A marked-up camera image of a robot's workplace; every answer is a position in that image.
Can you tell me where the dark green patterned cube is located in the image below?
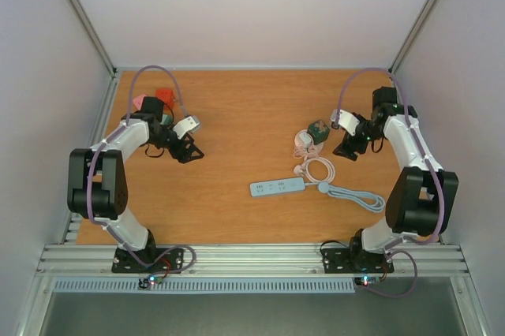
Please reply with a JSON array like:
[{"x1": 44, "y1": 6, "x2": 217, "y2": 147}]
[{"x1": 307, "y1": 119, "x2": 330, "y2": 145}]

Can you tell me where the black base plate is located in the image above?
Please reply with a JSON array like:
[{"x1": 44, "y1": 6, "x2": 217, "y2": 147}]
[
  {"x1": 321, "y1": 248, "x2": 395, "y2": 274},
  {"x1": 111, "y1": 248, "x2": 184, "y2": 274}
]

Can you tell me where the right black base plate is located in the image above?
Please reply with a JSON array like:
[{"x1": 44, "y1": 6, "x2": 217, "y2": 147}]
[{"x1": 321, "y1": 248, "x2": 395, "y2": 274}]

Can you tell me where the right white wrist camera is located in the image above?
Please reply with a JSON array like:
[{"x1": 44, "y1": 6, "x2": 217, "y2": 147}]
[{"x1": 330, "y1": 109, "x2": 360, "y2": 136}]

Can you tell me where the pink cube plug adapter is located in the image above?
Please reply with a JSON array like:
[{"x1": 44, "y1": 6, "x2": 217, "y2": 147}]
[{"x1": 132, "y1": 94, "x2": 146, "y2": 110}]

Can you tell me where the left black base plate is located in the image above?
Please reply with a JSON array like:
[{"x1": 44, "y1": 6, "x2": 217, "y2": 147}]
[{"x1": 111, "y1": 248, "x2": 184, "y2": 274}]

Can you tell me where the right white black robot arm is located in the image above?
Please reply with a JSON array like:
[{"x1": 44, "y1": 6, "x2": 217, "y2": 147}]
[{"x1": 331, "y1": 87, "x2": 458, "y2": 273}]

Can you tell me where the blue slotted cable duct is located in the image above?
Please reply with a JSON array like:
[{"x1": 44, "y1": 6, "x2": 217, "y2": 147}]
[{"x1": 53, "y1": 277, "x2": 355, "y2": 295}]

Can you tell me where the left small circuit board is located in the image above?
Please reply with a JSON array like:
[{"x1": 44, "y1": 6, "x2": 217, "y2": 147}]
[{"x1": 137, "y1": 276, "x2": 164, "y2": 289}]

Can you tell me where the aluminium front rail frame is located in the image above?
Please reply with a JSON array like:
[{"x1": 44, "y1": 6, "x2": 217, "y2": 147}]
[{"x1": 36, "y1": 244, "x2": 469, "y2": 278}]

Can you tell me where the small circuit board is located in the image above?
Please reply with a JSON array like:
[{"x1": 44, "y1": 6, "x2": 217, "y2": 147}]
[
  {"x1": 354, "y1": 275, "x2": 384, "y2": 287},
  {"x1": 137, "y1": 276, "x2": 164, "y2": 289}
]

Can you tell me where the right small circuit board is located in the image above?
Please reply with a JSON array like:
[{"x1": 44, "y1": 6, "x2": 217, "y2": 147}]
[{"x1": 354, "y1": 275, "x2": 384, "y2": 287}]

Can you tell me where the red cube plug adapter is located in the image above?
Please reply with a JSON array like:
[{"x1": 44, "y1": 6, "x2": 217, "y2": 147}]
[{"x1": 155, "y1": 88, "x2": 176, "y2": 108}]

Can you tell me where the green small plug charger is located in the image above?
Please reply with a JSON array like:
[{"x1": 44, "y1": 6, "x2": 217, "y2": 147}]
[{"x1": 162, "y1": 114, "x2": 173, "y2": 125}]

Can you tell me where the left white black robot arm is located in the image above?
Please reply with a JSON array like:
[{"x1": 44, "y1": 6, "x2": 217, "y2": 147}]
[{"x1": 67, "y1": 96, "x2": 204, "y2": 271}]

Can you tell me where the light blue coiled power cord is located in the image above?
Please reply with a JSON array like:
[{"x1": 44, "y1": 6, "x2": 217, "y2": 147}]
[{"x1": 304, "y1": 181, "x2": 386, "y2": 214}]

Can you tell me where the light blue power strip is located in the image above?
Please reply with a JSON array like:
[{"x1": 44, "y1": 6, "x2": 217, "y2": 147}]
[{"x1": 249, "y1": 177, "x2": 305, "y2": 198}]

